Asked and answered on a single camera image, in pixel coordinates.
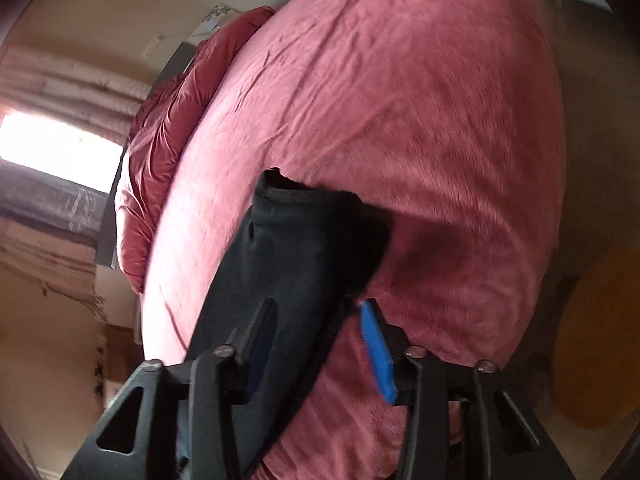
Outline black pants with embroidery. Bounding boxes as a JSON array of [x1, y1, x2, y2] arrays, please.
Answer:
[[186, 169, 388, 474]]

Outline dark bed headboard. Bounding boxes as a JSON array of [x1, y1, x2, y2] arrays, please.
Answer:
[[93, 39, 199, 271]]

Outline blue yellow padded chair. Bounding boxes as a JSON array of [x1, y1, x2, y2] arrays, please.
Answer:
[[552, 248, 639, 429]]

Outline pink patterned curtain left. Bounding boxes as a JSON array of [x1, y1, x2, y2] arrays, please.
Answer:
[[1, 160, 107, 322]]

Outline pink patterned curtain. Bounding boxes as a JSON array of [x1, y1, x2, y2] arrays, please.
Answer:
[[1, 47, 151, 145], [1, 160, 107, 322]]

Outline pink bed sheet mattress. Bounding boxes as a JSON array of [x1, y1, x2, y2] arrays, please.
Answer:
[[139, 0, 569, 480]]

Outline pink patterned curtain right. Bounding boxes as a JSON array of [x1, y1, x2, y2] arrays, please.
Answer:
[[1, 47, 151, 145]]

